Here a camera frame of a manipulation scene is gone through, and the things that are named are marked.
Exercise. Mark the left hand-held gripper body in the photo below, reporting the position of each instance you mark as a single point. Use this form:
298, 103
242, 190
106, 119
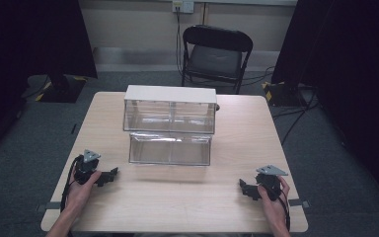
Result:
85, 169

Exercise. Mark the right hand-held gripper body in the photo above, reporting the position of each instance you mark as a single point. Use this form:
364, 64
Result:
269, 184

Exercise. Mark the person's left hand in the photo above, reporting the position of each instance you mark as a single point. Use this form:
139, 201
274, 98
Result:
79, 194

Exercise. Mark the person's right hand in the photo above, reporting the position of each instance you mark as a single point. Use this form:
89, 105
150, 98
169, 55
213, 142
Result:
274, 209

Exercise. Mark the small black floor object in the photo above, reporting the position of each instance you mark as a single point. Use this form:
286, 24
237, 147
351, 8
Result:
74, 128

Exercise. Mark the clear plastic drawer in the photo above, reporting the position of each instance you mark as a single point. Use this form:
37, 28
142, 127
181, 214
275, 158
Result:
170, 151

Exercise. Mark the black stand base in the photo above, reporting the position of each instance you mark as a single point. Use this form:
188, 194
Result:
283, 94
60, 89

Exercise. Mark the clear cabinet with white top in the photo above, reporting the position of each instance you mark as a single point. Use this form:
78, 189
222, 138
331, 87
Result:
170, 108

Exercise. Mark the black curtain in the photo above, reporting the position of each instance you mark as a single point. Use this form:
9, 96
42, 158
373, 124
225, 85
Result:
29, 49
348, 65

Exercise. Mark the black folding chair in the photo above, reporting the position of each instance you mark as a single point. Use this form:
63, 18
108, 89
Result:
215, 56

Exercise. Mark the white wall socket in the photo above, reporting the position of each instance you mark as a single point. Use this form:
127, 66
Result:
183, 6

